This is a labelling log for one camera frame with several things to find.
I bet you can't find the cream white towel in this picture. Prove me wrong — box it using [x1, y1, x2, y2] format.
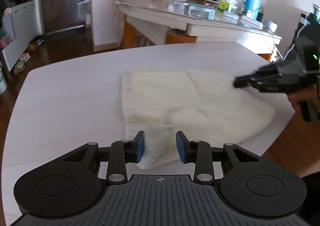
[121, 69, 276, 169]

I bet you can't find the right hand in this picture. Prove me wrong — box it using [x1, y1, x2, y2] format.
[287, 84, 320, 115]

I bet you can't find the white power strip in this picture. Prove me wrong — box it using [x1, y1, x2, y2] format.
[238, 15, 263, 29]

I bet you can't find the green tissue box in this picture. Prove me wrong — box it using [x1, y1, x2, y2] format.
[217, 1, 230, 11]

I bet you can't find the white plastic bucket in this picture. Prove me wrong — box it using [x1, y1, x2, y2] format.
[0, 63, 7, 95]

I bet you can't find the white dining table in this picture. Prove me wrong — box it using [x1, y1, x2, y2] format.
[115, 0, 281, 55]

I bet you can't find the grey shoe cabinet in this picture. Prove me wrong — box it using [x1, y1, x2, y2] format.
[1, 1, 39, 71]

